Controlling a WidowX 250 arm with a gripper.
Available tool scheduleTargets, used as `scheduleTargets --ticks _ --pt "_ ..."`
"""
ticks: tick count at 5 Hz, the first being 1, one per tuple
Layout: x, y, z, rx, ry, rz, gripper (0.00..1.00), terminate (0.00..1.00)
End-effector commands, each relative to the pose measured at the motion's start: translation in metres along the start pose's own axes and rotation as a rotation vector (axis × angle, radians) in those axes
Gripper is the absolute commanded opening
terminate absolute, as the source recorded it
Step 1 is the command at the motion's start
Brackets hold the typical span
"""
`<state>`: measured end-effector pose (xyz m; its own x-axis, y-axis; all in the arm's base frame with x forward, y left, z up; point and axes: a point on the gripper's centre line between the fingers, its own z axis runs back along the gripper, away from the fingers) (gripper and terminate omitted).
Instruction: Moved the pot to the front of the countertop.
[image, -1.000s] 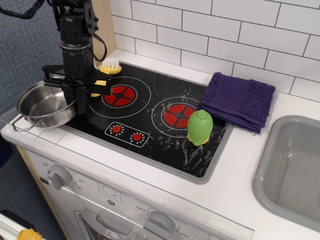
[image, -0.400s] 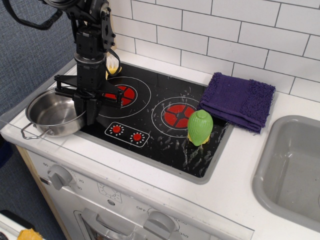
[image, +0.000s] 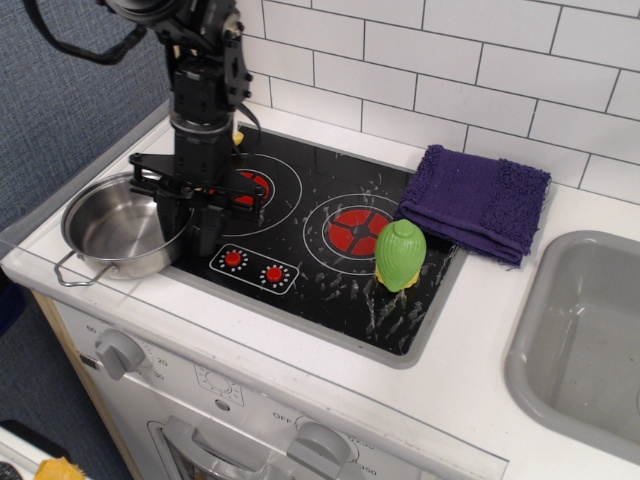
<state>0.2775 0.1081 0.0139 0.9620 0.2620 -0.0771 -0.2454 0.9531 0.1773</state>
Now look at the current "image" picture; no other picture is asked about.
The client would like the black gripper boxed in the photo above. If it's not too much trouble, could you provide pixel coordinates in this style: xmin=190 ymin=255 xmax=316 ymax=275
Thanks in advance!
xmin=129 ymin=119 xmax=266 ymax=257

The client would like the stainless steel pot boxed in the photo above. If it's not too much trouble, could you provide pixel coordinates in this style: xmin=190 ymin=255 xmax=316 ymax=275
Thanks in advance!
xmin=54 ymin=173 xmax=190 ymax=287

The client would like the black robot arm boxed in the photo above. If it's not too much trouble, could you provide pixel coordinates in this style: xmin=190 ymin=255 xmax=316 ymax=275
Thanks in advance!
xmin=107 ymin=1 xmax=266 ymax=256

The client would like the yellow dish brush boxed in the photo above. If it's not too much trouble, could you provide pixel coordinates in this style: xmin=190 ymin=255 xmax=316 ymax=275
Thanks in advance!
xmin=232 ymin=131 xmax=244 ymax=146

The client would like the black toy stovetop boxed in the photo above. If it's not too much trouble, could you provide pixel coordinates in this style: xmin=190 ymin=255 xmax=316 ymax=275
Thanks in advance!
xmin=167 ymin=126 xmax=466 ymax=369

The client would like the grey left oven knob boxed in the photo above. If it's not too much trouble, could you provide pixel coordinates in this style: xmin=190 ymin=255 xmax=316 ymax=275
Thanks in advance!
xmin=95 ymin=329 xmax=145 ymax=380

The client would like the grey oven knob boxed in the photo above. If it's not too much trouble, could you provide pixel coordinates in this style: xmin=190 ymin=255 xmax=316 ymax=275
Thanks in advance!
xmin=95 ymin=329 xmax=145 ymax=380
xmin=286 ymin=422 xmax=351 ymax=479

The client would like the green toy vegetable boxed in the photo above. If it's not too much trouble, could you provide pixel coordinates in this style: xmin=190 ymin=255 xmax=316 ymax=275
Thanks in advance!
xmin=375 ymin=219 xmax=427 ymax=293

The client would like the grey right oven knob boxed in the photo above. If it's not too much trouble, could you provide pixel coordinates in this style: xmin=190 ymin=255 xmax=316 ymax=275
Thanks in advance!
xmin=286 ymin=422 xmax=351 ymax=479

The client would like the yellow black object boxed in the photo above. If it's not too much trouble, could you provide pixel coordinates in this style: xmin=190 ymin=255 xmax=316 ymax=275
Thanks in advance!
xmin=1 ymin=420 xmax=88 ymax=480

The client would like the purple folded towel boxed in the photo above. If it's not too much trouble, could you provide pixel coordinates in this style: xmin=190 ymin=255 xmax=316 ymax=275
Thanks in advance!
xmin=396 ymin=145 xmax=551 ymax=267

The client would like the grey sink basin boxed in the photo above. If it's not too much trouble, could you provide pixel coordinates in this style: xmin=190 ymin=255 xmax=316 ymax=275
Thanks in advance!
xmin=505 ymin=231 xmax=639 ymax=463

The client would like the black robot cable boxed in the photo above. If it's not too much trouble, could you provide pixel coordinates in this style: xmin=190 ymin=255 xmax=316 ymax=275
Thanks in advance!
xmin=27 ymin=0 xmax=149 ymax=66

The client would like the grey oven door handle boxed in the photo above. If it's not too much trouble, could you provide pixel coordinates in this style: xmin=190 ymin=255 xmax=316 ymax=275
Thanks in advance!
xmin=161 ymin=416 xmax=296 ymax=479

